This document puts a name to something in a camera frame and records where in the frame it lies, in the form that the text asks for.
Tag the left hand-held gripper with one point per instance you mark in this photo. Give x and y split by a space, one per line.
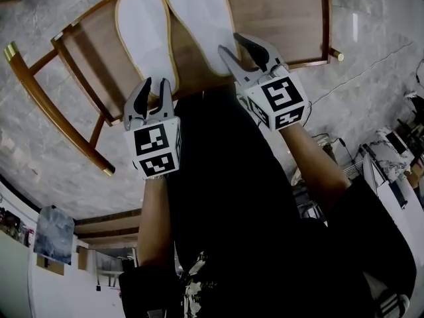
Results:
149 141

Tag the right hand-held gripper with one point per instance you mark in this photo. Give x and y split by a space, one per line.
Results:
281 94

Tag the white slipper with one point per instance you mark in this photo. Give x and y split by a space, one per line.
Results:
202 18
142 28

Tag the person's left forearm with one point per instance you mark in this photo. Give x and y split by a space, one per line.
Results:
155 224

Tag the person's right forearm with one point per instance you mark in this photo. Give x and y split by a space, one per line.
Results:
314 167

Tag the wooden trolley cart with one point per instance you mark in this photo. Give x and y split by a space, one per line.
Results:
281 22

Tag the low wooden platform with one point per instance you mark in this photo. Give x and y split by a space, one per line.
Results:
109 224

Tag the person's black clothing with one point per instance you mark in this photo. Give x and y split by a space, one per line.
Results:
232 210

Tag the blue grey plastic bag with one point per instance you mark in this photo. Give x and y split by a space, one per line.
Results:
54 234

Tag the brown cardboard box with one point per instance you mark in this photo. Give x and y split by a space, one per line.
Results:
53 267

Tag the person's black white shoe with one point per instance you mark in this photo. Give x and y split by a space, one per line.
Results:
394 306

